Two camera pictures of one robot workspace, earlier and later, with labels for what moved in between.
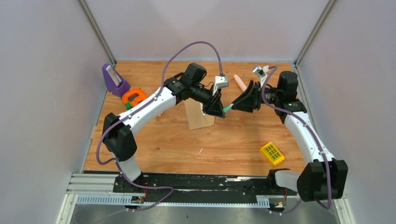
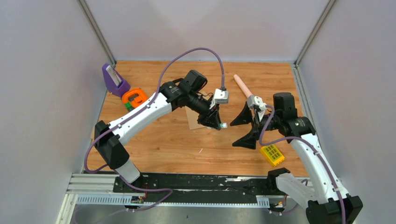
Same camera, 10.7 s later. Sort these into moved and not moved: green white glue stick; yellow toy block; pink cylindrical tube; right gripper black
Moved: right gripper black; green white glue stick
Not moved: yellow toy block; pink cylindrical tube
